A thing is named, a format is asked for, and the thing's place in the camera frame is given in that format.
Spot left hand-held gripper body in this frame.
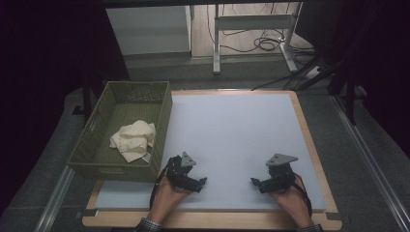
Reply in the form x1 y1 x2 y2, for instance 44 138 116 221
165 151 198 193

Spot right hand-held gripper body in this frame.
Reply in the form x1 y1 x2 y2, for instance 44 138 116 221
264 153 299 194

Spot cream printed cloth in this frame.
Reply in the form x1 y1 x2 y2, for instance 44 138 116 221
109 120 158 163

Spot green woven basket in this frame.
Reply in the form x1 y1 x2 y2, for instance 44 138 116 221
67 80 173 184

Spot person's right hand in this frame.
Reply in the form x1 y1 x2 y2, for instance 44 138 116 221
270 176 315 229

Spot person's left hand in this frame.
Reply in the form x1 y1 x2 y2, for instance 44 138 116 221
147 175 191 223

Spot black stand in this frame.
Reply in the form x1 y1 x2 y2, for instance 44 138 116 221
328 56 366 127

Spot white power strip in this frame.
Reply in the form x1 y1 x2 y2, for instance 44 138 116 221
305 65 323 80

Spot white cabinet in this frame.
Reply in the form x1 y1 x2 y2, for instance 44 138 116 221
105 5 191 56

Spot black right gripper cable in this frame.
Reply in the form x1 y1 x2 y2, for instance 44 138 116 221
291 173 313 218

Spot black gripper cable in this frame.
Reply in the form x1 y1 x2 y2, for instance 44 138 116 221
291 173 313 218
149 158 175 211

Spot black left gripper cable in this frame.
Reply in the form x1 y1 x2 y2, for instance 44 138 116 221
149 158 175 211

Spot metal floor rail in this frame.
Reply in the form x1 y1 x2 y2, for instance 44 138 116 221
33 165 77 232
330 94 410 232

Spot black floor cables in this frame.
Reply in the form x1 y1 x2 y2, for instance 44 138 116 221
250 47 327 92

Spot coiled black floor cable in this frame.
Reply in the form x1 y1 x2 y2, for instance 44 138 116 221
221 28 291 54

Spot white metal desk frame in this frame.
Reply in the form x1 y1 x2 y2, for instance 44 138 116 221
212 2 300 75

